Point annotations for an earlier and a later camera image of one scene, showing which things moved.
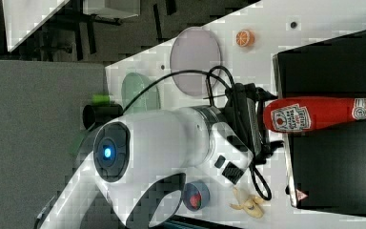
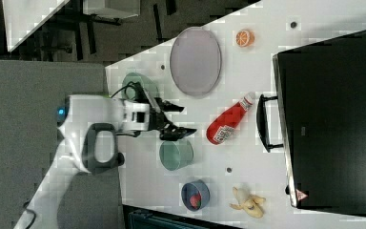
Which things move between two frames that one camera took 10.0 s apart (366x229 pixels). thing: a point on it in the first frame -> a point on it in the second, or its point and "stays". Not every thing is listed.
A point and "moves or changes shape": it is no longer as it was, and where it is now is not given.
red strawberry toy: (195, 200) stays
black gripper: (244, 107) -> (157, 120)
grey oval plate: (194, 49) stays
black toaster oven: (340, 168) stays
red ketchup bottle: (295, 114) moves or changes shape
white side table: (23, 19) stays
